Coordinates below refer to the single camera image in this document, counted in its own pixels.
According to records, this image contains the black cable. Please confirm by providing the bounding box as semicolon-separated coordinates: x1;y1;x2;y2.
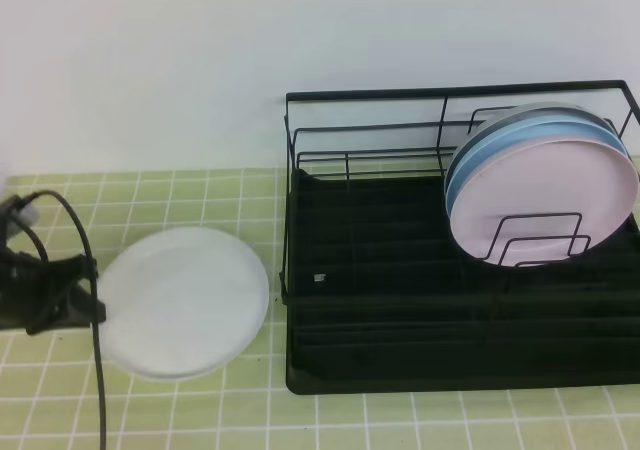
19;190;109;450

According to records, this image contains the white plate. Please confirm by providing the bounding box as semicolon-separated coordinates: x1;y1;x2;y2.
97;227;269;380

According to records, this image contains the black wire dish rack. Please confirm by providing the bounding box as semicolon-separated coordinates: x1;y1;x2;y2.
277;79;640;361

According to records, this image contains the blue plate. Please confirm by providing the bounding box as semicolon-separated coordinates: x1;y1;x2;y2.
445;115;628;214

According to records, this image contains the black drip tray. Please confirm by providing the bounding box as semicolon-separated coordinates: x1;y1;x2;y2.
282;170;639;395

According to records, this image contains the grey plate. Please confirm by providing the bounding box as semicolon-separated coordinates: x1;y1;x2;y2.
448;102;616;173

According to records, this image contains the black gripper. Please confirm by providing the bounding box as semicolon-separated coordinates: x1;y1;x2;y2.
1;195;107;334

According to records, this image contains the pink plate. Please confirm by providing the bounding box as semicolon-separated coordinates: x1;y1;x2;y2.
449;137;639;266

